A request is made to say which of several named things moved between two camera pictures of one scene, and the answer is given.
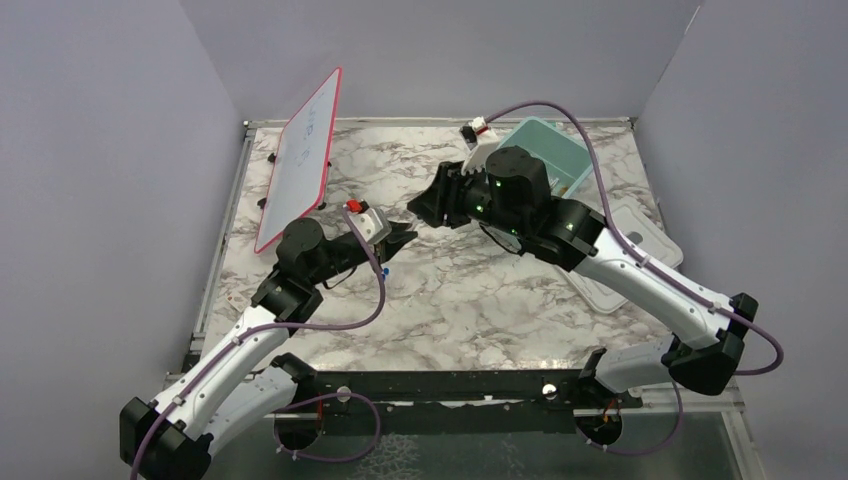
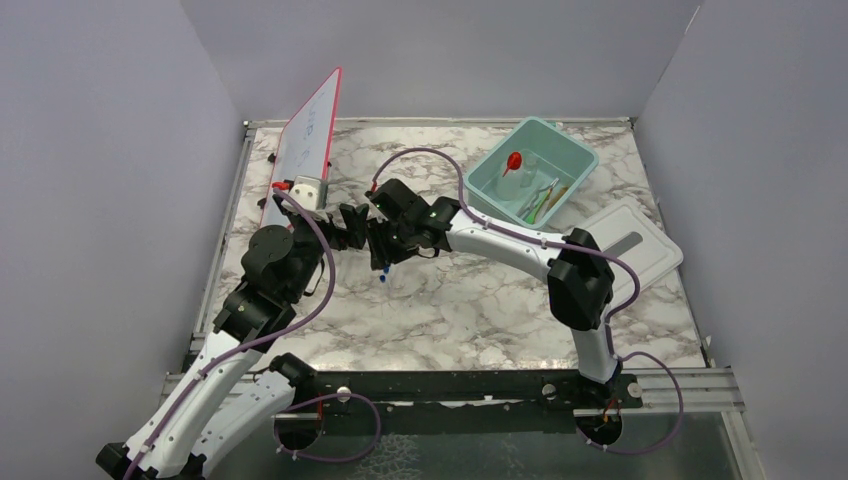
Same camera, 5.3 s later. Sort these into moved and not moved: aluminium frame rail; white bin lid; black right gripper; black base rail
Moved: black right gripper
Not moved: white bin lid; aluminium frame rail; black base rail
